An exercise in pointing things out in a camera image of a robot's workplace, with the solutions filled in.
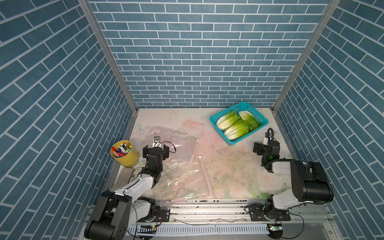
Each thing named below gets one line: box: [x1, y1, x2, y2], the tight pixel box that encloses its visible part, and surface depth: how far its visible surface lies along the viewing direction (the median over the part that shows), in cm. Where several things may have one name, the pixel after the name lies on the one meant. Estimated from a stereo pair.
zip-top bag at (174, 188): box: [150, 174, 215, 208], surface depth 82 cm
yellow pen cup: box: [110, 140, 139, 168], surface depth 85 cm
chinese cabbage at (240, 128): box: [224, 119, 249, 140], surface depth 100 cm
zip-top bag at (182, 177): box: [150, 156, 211, 201], surface depth 86 cm
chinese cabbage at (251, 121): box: [238, 110, 262, 131], surface depth 107 cm
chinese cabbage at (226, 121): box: [216, 110, 241, 131], surface depth 104 cm
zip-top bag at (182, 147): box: [141, 126, 199, 164], surface depth 98 cm
